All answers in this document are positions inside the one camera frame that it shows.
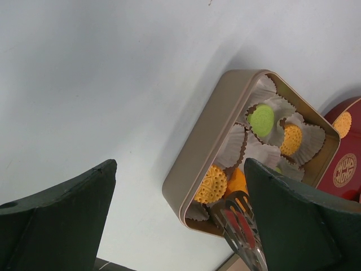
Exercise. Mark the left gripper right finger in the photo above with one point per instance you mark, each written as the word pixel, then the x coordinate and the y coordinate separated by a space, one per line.
pixel 300 227

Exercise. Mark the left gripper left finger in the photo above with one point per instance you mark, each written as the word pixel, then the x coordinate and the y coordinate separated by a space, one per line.
pixel 59 228

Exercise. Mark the metal serving tongs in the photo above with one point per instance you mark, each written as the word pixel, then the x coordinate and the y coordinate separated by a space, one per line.
pixel 234 217

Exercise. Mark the orange fish-shaped cookie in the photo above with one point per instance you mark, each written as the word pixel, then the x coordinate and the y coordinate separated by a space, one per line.
pixel 237 182

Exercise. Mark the orange biscuit cookie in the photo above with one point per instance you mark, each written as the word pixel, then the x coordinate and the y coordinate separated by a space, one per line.
pixel 213 186
pixel 343 124
pixel 292 139

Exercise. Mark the orange biscuit cookie bottom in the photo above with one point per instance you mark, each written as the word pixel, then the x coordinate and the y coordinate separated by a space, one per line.
pixel 213 186

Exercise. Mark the red round tray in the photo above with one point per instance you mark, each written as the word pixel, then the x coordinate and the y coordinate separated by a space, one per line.
pixel 342 178

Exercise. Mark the gold tin lid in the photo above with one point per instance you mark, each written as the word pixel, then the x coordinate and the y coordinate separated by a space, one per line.
pixel 234 263

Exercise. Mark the white paper cookie cups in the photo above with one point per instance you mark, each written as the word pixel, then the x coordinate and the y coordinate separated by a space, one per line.
pixel 241 143

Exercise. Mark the gold cookie tin box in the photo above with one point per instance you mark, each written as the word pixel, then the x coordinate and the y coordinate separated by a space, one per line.
pixel 219 114

